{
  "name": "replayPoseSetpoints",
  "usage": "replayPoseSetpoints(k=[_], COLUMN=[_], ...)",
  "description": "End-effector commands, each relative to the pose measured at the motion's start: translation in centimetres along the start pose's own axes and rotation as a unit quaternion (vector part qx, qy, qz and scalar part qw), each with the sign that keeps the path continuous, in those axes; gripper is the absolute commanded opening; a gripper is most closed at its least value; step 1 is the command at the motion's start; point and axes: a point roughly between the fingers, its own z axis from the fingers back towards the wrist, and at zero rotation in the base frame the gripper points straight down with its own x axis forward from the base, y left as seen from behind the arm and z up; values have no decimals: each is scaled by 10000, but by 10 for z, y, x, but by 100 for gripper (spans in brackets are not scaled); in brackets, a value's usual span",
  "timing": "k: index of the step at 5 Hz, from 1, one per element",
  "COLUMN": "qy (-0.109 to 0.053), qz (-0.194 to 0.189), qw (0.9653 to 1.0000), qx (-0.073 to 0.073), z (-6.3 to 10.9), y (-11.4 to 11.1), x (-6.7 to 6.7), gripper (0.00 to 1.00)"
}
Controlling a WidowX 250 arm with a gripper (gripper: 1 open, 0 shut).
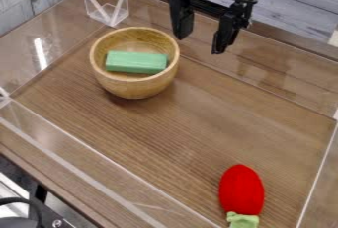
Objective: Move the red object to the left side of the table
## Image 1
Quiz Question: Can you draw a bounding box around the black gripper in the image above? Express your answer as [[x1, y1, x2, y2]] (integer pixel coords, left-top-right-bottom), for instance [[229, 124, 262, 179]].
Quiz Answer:
[[169, 0, 258, 54]]

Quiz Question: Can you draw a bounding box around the red plush strawberry toy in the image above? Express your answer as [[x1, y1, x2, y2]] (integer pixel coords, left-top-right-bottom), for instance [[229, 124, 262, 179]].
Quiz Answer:
[[219, 164, 266, 228]]

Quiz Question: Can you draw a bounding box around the wooden bowl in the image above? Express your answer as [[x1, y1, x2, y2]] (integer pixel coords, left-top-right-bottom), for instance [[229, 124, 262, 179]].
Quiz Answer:
[[90, 27, 179, 99]]

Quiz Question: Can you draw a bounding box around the green rectangular block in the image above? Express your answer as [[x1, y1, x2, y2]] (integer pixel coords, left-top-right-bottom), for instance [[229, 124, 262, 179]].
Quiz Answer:
[[106, 50, 169, 74]]

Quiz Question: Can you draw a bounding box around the clear acrylic corner bracket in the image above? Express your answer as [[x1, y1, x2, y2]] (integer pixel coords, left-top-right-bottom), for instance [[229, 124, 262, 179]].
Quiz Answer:
[[85, 0, 130, 27]]

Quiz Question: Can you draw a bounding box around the black cable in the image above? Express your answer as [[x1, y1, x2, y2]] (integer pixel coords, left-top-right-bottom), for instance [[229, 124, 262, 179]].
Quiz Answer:
[[0, 196, 46, 228]]

